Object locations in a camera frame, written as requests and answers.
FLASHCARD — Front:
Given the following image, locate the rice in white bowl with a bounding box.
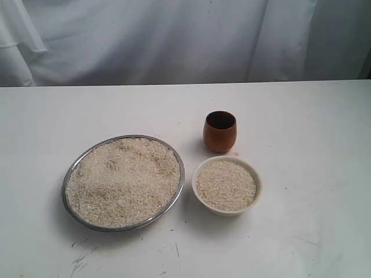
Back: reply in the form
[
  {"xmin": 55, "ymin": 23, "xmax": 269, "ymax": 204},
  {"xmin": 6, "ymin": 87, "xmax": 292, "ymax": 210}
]
[{"xmin": 196, "ymin": 160, "xmax": 257, "ymax": 212}]

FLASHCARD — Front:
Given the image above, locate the small white ceramic bowl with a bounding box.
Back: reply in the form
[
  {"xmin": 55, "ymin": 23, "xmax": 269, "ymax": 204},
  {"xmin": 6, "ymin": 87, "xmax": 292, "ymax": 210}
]
[{"xmin": 192, "ymin": 156, "xmax": 262, "ymax": 217}]

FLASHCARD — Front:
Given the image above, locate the rice in steel bowl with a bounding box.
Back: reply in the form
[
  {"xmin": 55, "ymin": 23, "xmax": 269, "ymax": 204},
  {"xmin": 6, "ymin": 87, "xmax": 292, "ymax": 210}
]
[{"xmin": 65, "ymin": 137, "xmax": 181, "ymax": 228}]

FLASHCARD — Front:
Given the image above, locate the metal plate of rice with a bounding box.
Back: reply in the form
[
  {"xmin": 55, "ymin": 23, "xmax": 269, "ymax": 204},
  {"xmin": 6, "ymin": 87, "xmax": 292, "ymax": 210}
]
[{"xmin": 61, "ymin": 134, "xmax": 186, "ymax": 233}]

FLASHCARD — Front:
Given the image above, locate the white backdrop curtain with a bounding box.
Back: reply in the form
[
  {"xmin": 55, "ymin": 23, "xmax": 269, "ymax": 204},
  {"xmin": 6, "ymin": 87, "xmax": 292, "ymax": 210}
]
[{"xmin": 1, "ymin": 1, "xmax": 370, "ymax": 86}]

